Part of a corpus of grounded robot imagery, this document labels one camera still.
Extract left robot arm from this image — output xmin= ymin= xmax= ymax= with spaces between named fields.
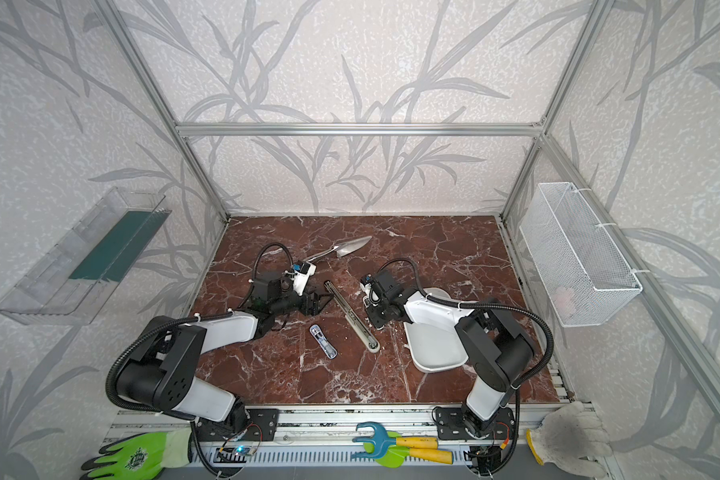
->
xmin=105 ymin=247 xmax=337 ymax=431

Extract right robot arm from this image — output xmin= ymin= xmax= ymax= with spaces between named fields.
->
xmin=361 ymin=258 xmax=554 ymax=439

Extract silver metal trowel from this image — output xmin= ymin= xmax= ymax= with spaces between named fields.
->
xmin=306 ymin=236 xmax=372 ymax=264

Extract white oval tray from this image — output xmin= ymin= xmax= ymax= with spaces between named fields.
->
xmin=404 ymin=292 xmax=472 ymax=373

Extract teal garden hand rake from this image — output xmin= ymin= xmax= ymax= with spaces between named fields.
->
xmin=352 ymin=421 xmax=438 ymax=460

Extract green garden hand shovel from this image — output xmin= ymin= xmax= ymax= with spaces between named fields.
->
xmin=351 ymin=446 xmax=453 ymax=468

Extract pink object in basket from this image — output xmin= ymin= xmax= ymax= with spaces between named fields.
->
xmin=551 ymin=286 xmax=577 ymax=320

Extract green work glove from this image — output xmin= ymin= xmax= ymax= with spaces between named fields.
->
xmin=81 ymin=427 xmax=191 ymax=479

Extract white cloth glove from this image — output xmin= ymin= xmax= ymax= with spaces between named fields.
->
xmin=525 ymin=401 xmax=613 ymax=479

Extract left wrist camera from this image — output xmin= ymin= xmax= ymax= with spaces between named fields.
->
xmin=292 ymin=261 xmax=316 ymax=296

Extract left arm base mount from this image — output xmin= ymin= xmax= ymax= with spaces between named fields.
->
xmin=197 ymin=408 xmax=280 ymax=442

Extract aluminium frame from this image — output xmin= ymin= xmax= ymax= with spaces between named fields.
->
xmin=93 ymin=1 xmax=720 ymax=424

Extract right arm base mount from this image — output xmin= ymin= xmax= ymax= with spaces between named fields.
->
xmin=432 ymin=406 xmax=515 ymax=442

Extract white wire mesh basket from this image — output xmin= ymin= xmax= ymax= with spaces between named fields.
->
xmin=520 ymin=182 xmax=643 ymax=328

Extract clear plastic wall shelf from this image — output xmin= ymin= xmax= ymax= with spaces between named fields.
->
xmin=0 ymin=187 xmax=171 ymax=325

